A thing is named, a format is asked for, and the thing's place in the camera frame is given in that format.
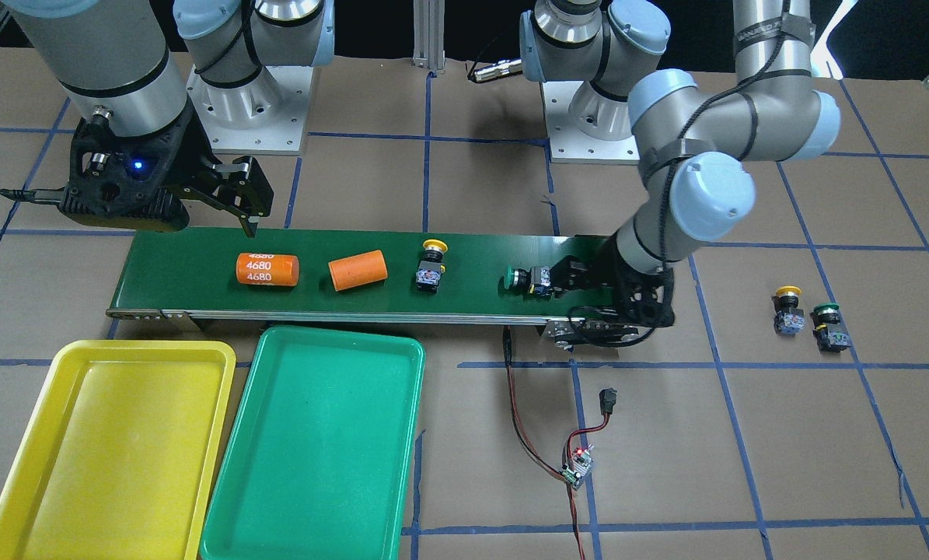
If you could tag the black inline switch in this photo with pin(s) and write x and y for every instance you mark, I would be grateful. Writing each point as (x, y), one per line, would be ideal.
(607, 400)

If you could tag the green push button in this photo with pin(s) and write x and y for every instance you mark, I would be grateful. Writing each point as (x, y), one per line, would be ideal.
(535, 281)
(830, 332)

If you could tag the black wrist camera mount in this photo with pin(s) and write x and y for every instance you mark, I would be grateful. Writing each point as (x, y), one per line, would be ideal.
(118, 182)

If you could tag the plain orange cylinder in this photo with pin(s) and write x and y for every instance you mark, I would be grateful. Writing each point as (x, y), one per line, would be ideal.
(358, 270)

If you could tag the yellow push button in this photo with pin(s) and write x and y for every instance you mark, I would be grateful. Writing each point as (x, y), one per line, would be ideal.
(788, 317)
(431, 268)

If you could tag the aluminium frame post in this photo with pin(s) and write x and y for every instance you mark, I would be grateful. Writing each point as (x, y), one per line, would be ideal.
(429, 29)

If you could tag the green plastic tray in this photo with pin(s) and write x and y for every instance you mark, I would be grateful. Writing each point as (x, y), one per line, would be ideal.
(318, 461)

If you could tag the green conveyor belt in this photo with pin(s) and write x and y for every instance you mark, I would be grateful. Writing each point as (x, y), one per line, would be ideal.
(192, 276)

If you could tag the small controller circuit board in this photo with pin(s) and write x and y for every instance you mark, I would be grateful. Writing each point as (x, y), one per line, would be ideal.
(578, 467)

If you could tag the orange cylinder labelled 4680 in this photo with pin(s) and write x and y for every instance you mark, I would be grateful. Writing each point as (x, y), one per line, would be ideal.
(279, 270)

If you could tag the yellow plastic tray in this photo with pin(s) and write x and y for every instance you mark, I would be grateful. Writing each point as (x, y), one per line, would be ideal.
(118, 456)

